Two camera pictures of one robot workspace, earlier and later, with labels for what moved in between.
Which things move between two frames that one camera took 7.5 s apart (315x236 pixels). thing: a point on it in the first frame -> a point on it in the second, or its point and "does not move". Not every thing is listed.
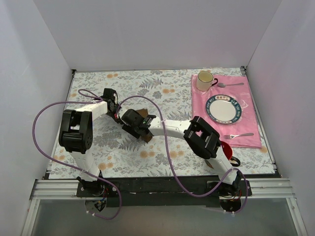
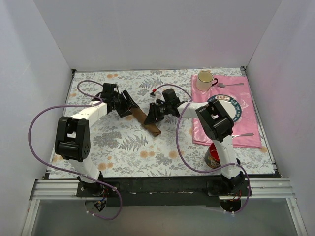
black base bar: x=164 y=191 does not move
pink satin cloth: x=244 y=131 does not move
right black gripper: x=137 y=129 -> x=156 y=113
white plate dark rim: x=223 y=109 does not move
